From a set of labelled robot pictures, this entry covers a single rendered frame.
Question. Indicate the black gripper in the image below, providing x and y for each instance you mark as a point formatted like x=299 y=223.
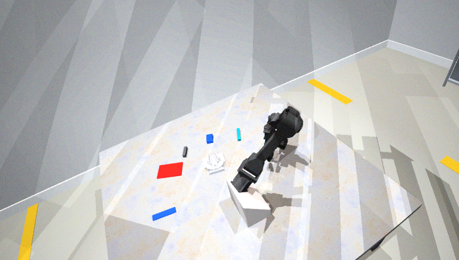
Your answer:
x=271 y=156

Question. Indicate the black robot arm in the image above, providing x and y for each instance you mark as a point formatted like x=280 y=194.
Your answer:
x=287 y=123

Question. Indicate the red flat plate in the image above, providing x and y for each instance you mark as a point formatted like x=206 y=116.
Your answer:
x=170 y=170

